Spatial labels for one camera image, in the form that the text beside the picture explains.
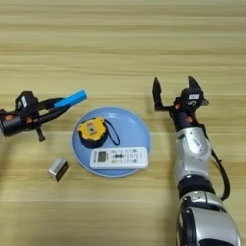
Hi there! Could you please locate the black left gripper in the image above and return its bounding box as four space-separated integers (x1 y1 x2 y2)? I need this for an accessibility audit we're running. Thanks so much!
0 97 71 143

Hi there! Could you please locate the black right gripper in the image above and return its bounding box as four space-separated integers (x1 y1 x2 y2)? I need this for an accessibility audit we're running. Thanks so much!
151 75 210 133

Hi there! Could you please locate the blue rectangular block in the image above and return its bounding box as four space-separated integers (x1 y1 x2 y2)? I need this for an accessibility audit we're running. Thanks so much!
53 89 88 110

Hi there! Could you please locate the small silver metal box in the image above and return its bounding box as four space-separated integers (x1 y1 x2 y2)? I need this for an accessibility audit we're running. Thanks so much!
47 157 70 183

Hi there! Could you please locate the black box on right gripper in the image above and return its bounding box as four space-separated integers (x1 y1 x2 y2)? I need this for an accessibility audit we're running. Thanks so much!
180 87 206 109

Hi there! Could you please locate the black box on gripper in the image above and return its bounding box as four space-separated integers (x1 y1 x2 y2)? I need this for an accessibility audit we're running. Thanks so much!
14 90 39 118
180 87 206 109

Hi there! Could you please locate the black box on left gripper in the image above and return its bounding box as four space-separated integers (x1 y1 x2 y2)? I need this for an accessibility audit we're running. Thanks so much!
14 90 39 118

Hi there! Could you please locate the yellow black tape measure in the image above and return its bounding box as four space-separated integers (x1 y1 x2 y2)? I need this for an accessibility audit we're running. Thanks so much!
77 115 122 149

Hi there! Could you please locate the light blue round plate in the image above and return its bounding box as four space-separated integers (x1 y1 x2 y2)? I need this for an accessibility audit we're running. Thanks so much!
71 107 153 179

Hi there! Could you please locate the white remote control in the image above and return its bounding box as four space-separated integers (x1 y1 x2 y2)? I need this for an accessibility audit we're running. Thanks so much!
88 146 150 170

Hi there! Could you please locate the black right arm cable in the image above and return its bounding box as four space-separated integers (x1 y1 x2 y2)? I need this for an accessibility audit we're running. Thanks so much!
201 124 232 202

